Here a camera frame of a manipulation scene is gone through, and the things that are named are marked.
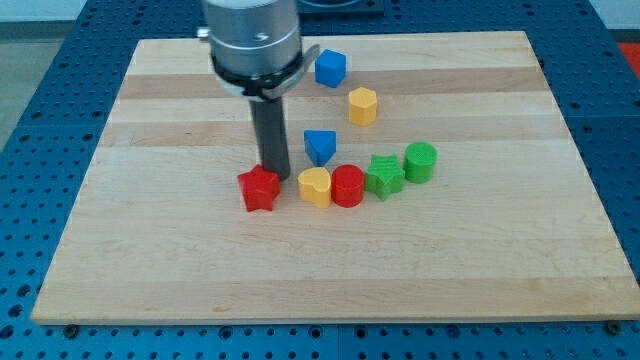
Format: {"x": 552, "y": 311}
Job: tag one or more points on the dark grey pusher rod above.
{"x": 270, "y": 131}

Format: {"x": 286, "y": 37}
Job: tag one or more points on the yellow heart block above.
{"x": 315, "y": 186}

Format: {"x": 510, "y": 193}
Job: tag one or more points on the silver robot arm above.
{"x": 257, "y": 53}

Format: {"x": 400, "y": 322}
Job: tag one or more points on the blue triangle block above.
{"x": 320, "y": 145}

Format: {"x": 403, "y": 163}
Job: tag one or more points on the red star block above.
{"x": 259, "y": 188}

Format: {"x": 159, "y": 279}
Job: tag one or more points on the blue cube block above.
{"x": 330, "y": 68}

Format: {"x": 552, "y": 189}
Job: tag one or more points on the yellow hexagon block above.
{"x": 362, "y": 106}

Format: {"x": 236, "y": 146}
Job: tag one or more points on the red cylinder block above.
{"x": 347, "y": 185}

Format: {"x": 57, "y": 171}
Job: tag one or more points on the green star block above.
{"x": 384, "y": 176}

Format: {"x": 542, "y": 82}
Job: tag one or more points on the green cylinder block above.
{"x": 419, "y": 162}

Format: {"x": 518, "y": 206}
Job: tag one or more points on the wooden board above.
{"x": 509, "y": 229}

